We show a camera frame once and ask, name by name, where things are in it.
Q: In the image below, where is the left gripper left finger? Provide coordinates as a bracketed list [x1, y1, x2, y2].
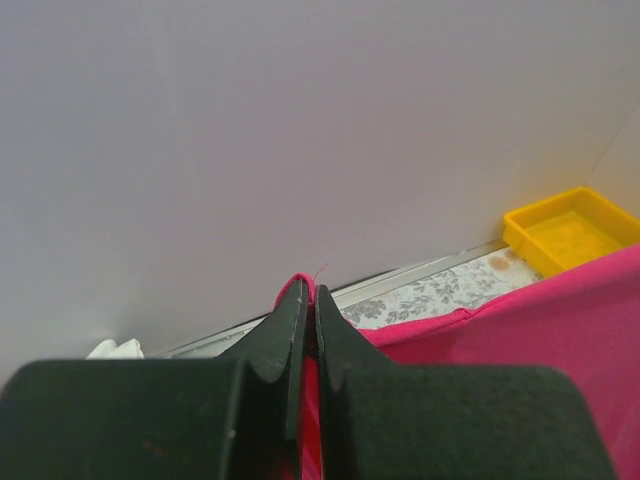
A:
[1, 280, 309, 479]

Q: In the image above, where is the magenta t shirt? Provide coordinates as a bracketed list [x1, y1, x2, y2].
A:
[300, 247, 639, 479]

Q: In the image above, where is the yellow plastic bin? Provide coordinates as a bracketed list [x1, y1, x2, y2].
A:
[502, 187, 639, 277]

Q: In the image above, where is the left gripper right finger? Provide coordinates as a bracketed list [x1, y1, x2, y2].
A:
[315, 286, 615, 479]

